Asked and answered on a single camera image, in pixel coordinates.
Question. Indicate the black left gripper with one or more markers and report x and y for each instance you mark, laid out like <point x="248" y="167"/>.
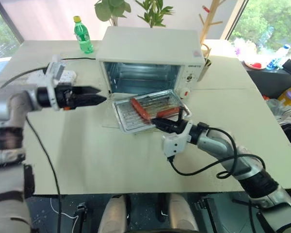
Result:
<point x="63" y="95"/>

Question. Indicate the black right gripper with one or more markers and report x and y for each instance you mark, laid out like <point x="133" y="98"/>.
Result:
<point x="178" y="126"/>

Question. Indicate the silver metal baking tray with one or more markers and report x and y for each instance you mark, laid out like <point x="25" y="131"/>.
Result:
<point x="133" y="119"/>

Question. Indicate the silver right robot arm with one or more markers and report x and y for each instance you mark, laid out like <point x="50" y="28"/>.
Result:
<point x="215" y="145"/>

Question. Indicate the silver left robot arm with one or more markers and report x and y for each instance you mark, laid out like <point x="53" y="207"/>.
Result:
<point x="4" y="106"/>

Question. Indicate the short red sausage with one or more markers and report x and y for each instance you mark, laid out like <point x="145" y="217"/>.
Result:
<point x="167" y="112"/>

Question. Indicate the glass toaster oven door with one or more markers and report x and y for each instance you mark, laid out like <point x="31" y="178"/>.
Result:
<point x="109" y="114"/>

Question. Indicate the long red sausage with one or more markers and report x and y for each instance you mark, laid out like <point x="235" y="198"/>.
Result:
<point x="139" y="108"/>

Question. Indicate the white toaster oven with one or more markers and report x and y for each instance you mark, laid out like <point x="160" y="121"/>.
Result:
<point x="145" y="48"/>

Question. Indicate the white power strip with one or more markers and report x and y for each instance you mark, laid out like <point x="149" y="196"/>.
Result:
<point x="68" y="76"/>

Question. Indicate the green plastic soda bottle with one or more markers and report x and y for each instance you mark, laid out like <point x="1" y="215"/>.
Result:
<point x="83" y="36"/>

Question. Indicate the round-leaf green plant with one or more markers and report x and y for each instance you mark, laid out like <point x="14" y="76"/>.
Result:
<point x="111" y="9"/>

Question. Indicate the beige rounded robot leg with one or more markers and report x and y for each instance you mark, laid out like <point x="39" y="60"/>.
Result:
<point x="183" y="216"/>
<point x="112" y="216"/>

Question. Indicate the narrow-leaf green plant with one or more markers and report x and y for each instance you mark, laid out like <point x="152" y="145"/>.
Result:
<point x="154" y="12"/>

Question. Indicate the plate with red item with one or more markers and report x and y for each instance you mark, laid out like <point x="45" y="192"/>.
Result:
<point x="253" y="65"/>

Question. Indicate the wooden coat rack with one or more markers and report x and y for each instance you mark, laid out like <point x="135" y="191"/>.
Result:
<point x="208" y="21"/>

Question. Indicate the blue white toy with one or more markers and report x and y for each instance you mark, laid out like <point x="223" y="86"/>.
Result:
<point x="272" y="63"/>

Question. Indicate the striped black white cloth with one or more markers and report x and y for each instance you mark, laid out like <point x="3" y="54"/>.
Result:
<point x="289" y="116"/>

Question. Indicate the white plastic bottle blue cap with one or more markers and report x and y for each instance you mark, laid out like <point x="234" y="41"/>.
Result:
<point x="283" y="52"/>

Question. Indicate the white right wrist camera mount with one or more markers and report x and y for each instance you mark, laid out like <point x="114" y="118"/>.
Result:
<point x="174" y="144"/>

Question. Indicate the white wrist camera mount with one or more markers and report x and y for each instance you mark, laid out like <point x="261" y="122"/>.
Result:
<point x="174" y="144"/>
<point x="52" y="77"/>

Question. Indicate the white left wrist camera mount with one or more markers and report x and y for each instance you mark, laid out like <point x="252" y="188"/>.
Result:
<point x="52" y="77"/>

